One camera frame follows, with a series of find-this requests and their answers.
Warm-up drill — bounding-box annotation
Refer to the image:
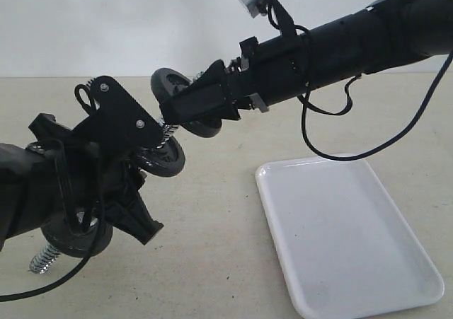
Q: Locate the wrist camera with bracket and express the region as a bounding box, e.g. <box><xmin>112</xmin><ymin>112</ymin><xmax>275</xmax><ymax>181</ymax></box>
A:
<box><xmin>71</xmin><ymin>76</ymin><xmax>164</xmax><ymax>158</ymax></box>
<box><xmin>238</xmin><ymin>0</ymin><xmax>297</xmax><ymax>37</ymax></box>

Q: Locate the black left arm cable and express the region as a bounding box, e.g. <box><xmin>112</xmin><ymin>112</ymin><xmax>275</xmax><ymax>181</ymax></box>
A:
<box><xmin>0</xmin><ymin>138</ymin><xmax>117</xmax><ymax>301</ymax></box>

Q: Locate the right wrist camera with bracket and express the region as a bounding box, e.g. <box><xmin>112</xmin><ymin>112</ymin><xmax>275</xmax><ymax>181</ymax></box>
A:
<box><xmin>238</xmin><ymin>0</ymin><xmax>297</xmax><ymax>37</ymax></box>

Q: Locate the chrome dumbbell bar with plates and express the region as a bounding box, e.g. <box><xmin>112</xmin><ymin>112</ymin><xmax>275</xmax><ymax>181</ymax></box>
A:
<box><xmin>29</xmin><ymin>118</ymin><xmax>185</xmax><ymax>274</ymax></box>

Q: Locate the black weight plate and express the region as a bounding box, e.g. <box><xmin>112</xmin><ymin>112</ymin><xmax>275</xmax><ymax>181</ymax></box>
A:
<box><xmin>150</xmin><ymin>67</ymin><xmax>223</xmax><ymax>138</ymax></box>

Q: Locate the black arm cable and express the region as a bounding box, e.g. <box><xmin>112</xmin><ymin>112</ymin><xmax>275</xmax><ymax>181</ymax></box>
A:
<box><xmin>265</xmin><ymin>0</ymin><xmax>453</xmax><ymax>162</ymax></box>
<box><xmin>0</xmin><ymin>138</ymin><xmax>117</xmax><ymax>301</ymax></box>

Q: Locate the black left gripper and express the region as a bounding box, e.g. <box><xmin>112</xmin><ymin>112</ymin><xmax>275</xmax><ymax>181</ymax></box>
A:
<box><xmin>29</xmin><ymin>113</ymin><xmax>164</xmax><ymax>245</ymax></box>

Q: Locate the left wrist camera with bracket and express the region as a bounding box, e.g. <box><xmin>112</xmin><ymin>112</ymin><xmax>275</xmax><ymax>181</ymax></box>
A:
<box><xmin>71</xmin><ymin>76</ymin><xmax>164</xmax><ymax>158</ymax></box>

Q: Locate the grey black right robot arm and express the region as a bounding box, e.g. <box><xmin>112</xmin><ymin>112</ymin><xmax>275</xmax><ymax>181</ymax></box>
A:
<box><xmin>151</xmin><ymin>0</ymin><xmax>452</xmax><ymax>124</ymax></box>

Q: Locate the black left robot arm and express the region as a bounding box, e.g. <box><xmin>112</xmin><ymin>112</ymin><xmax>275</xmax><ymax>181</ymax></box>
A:
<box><xmin>1</xmin><ymin>112</ymin><xmax>162</xmax><ymax>250</ymax></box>

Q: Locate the white rectangular plastic tray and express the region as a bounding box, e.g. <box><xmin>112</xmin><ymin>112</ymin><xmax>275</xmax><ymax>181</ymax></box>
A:
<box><xmin>255</xmin><ymin>157</ymin><xmax>445</xmax><ymax>318</ymax></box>

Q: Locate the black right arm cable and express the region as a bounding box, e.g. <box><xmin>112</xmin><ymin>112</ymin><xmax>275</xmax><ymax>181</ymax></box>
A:
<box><xmin>265</xmin><ymin>0</ymin><xmax>453</xmax><ymax>162</ymax></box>

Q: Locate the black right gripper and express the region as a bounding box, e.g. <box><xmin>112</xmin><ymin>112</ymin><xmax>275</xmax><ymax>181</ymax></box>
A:
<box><xmin>160</xmin><ymin>37</ymin><xmax>269</xmax><ymax>124</ymax></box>

